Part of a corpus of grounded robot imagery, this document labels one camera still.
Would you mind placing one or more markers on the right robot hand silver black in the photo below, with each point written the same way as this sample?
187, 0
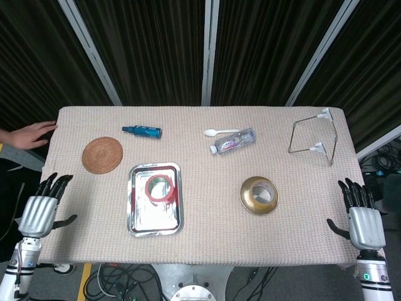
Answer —
366, 225

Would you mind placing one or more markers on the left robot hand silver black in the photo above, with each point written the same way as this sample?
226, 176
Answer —
37, 213

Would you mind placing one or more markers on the bare person hand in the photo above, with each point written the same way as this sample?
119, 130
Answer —
28, 136

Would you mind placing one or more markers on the red tape roll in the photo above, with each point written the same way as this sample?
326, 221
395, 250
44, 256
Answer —
147, 188

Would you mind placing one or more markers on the yellow tape roll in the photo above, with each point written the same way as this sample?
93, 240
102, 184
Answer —
262, 182

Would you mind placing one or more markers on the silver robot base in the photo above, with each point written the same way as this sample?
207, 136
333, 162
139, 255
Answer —
192, 282

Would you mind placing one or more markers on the person in black clothes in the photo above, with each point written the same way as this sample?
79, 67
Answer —
12, 194

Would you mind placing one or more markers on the white black sneaker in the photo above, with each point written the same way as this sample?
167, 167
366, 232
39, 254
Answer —
64, 269

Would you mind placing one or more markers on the black pleated screen panel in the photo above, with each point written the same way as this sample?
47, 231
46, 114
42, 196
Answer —
37, 62
369, 69
150, 53
266, 53

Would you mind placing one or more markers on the round woven coaster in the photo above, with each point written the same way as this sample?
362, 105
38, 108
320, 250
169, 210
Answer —
101, 155

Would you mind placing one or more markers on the blue spray bottle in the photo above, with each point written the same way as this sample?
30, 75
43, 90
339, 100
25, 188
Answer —
145, 131

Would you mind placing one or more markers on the rectangular steel tray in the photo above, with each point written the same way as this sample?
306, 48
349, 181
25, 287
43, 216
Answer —
155, 219

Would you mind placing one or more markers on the round steel plate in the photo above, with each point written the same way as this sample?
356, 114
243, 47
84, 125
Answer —
246, 196

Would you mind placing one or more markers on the beige waffle tablecloth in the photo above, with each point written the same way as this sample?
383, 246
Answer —
213, 238

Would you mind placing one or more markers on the clear plastic water bottle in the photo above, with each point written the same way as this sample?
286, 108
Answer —
233, 142

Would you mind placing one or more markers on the white plastic spoon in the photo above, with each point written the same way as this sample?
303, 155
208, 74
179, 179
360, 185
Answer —
209, 133

